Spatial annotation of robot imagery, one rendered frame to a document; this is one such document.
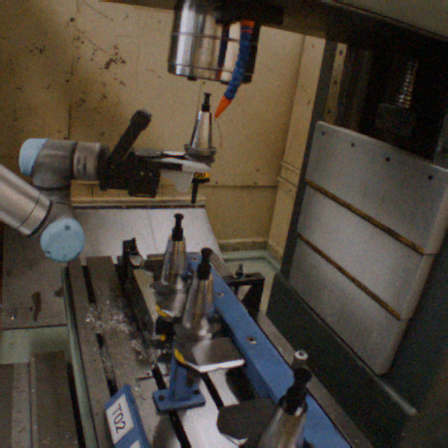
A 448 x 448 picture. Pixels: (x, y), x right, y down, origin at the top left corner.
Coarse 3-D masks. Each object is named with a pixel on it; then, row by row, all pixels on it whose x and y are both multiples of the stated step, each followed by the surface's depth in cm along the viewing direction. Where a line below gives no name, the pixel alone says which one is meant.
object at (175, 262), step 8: (168, 240) 61; (176, 240) 60; (184, 240) 61; (168, 248) 61; (176, 248) 60; (184, 248) 61; (168, 256) 61; (176, 256) 61; (184, 256) 61; (168, 264) 61; (176, 264) 61; (184, 264) 62; (160, 272) 63; (168, 272) 61; (176, 272) 61; (184, 272) 62; (160, 280) 63; (168, 280) 62; (176, 280) 62; (184, 280) 62
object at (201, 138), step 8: (200, 112) 77; (208, 112) 77; (200, 120) 77; (208, 120) 78; (200, 128) 78; (208, 128) 78; (192, 136) 79; (200, 136) 78; (208, 136) 78; (192, 144) 79; (200, 144) 78; (208, 144) 79
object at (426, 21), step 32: (128, 0) 68; (160, 0) 64; (192, 0) 59; (224, 0) 55; (256, 0) 51; (288, 0) 47; (320, 0) 44; (352, 0) 45; (384, 0) 47; (416, 0) 48; (320, 32) 79; (352, 32) 68; (384, 32) 59; (416, 32) 51
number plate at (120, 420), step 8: (120, 400) 74; (112, 408) 74; (120, 408) 72; (128, 408) 71; (112, 416) 72; (120, 416) 71; (128, 416) 70; (112, 424) 71; (120, 424) 70; (128, 424) 69; (112, 432) 70; (120, 432) 69
